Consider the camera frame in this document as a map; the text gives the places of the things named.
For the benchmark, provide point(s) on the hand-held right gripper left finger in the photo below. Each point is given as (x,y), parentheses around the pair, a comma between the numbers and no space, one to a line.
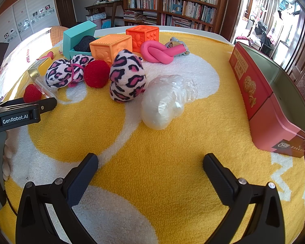
(82,180)

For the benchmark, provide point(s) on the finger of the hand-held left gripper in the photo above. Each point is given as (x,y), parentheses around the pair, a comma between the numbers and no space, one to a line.
(47,104)

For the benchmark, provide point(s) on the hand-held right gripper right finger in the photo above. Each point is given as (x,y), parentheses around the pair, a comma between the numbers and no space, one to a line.
(219,178)

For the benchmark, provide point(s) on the leopard print plush bow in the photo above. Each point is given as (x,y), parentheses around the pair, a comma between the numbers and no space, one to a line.
(62,73)

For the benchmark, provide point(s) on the teal gift box base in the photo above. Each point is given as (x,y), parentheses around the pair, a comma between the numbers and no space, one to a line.
(76,53)

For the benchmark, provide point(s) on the teal gift box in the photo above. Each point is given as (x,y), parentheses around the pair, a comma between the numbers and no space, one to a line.
(78,33)

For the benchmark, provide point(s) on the light orange rubber cube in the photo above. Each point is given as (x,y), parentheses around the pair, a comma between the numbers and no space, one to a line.
(109,47)

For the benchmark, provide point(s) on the leopard print plush heart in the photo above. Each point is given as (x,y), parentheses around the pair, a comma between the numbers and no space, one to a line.
(127,76)

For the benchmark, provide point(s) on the pink tin container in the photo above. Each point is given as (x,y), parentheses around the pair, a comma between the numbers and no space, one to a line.
(264,101)

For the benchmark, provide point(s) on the red-orange rubber cube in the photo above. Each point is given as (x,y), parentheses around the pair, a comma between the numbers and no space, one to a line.
(142,36)

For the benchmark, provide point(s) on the pink knotted foam tube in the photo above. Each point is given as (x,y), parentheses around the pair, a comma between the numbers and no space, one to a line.
(155,52)

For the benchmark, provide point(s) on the person's left hand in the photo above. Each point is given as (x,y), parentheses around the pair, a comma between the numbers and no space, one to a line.
(7,151)

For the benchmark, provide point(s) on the clear plastic packet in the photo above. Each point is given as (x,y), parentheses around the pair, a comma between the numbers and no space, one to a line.
(47,89)

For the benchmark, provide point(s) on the small red pompom ball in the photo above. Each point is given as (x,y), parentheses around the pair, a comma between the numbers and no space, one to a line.
(31,94)

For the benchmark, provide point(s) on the gold box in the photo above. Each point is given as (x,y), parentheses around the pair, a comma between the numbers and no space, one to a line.
(39,68)

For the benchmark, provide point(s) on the small pink object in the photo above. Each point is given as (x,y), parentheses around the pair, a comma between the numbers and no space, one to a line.
(47,55)

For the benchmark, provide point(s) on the large red pompom ball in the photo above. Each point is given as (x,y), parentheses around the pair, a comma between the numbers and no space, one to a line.
(96,74)

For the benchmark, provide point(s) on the bed with white quilt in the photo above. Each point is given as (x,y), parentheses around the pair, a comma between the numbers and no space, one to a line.
(20,53)

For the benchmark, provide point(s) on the yellow white towel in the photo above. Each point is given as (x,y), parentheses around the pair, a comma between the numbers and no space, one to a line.
(155,157)

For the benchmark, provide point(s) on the black foam insert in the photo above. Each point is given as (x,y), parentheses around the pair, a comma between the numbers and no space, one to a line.
(85,44)

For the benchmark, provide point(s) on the orange plaid pillow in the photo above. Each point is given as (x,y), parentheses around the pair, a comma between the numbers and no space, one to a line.
(57,34)

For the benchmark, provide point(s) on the white panel wardrobe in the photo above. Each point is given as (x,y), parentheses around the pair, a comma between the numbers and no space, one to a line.
(28,12)

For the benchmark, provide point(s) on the clear plastic bag bundle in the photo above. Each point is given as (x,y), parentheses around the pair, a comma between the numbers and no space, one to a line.
(162,101)

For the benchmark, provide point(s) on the pink plastic bin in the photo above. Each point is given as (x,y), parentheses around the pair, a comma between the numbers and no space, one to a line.
(98,23)

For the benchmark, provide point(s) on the wooden desk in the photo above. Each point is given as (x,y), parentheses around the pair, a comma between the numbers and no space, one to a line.
(104,6)

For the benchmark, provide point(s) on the rolled sock bundle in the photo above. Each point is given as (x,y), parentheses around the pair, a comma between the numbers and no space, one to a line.
(176,42)

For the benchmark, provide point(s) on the pile of dark clothes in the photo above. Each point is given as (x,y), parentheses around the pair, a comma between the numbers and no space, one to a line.
(263,35)

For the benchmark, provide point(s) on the rows of shelved books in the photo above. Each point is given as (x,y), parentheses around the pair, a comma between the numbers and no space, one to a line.
(190,0)

